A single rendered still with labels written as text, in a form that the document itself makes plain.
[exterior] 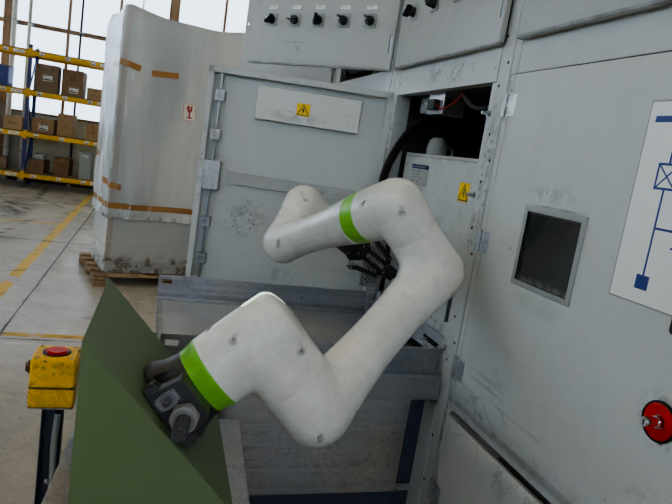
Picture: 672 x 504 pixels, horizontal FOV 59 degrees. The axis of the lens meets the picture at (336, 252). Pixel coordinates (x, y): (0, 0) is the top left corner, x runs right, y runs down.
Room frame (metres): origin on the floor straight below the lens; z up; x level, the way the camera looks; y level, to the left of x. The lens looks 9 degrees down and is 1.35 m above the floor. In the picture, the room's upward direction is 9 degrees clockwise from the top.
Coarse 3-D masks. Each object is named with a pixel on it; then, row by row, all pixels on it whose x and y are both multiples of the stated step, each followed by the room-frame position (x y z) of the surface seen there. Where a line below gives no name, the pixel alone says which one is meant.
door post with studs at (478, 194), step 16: (512, 16) 1.42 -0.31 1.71; (512, 32) 1.40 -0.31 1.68; (512, 48) 1.39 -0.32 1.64; (496, 96) 1.42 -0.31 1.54; (496, 112) 1.41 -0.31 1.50; (496, 128) 1.39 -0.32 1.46; (480, 160) 1.44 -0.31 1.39; (480, 176) 1.42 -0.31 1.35; (480, 192) 1.41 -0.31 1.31; (480, 208) 1.40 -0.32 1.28; (464, 240) 1.45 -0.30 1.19; (464, 256) 1.43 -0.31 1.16; (464, 272) 1.41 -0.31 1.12; (464, 288) 1.40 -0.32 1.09; (464, 304) 1.39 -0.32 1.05; (448, 320) 1.45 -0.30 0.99; (448, 336) 1.44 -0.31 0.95; (448, 352) 1.42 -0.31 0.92; (448, 368) 1.40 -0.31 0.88; (448, 384) 1.39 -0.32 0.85; (432, 432) 1.42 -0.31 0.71; (432, 448) 1.40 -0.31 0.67; (432, 464) 1.39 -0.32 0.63
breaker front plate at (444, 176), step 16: (416, 160) 1.88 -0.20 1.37; (432, 160) 1.77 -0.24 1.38; (448, 160) 1.68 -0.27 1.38; (464, 160) 1.59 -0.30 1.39; (432, 176) 1.76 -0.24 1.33; (448, 176) 1.66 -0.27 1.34; (464, 176) 1.58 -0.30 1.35; (432, 192) 1.74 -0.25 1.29; (448, 192) 1.65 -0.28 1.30; (432, 208) 1.72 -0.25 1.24; (448, 208) 1.63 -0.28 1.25; (464, 208) 1.55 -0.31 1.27; (448, 224) 1.61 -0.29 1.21; (464, 224) 1.53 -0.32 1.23; (448, 240) 1.60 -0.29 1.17; (384, 288) 1.95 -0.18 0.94; (432, 320) 1.61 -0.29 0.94
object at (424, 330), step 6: (378, 294) 1.96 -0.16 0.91; (426, 324) 1.63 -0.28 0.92; (420, 330) 1.64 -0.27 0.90; (426, 330) 1.60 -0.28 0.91; (432, 330) 1.57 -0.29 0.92; (414, 336) 1.66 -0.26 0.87; (420, 336) 1.63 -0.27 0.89; (426, 336) 1.60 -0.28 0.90; (432, 336) 1.57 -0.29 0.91; (438, 336) 1.54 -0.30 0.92; (426, 342) 1.59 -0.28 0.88; (432, 342) 1.56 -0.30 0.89; (438, 342) 1.53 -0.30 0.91
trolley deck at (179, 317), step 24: (168, 312) 1.62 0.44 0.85; (192, 312) 1.66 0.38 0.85; (216, 312) 1.69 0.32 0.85; (312, 312) 1.86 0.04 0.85; (336, 312) 1.91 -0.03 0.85; (312, 336) 1.61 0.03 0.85; (336, 336) 1.64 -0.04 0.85; (384, 384) 1.37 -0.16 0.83; (408, 384) 1.39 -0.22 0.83; (432, 384) 1.41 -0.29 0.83
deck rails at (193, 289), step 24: (168, 288) 1.78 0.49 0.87; (192, 288) 1.80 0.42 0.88; (216, 288) 1.82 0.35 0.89; (240, 288) 1.84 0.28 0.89; (264, 288) 1.87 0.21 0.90; (288, 288) 1.89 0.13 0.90; (312, 288) 1.92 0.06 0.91; (360, 312) 1.94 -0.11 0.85; (168, 336) 1.25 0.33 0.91; (192, 336) 1.26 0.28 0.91; (408, 360) 1.43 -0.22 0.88; (432, 360) 1.45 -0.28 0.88
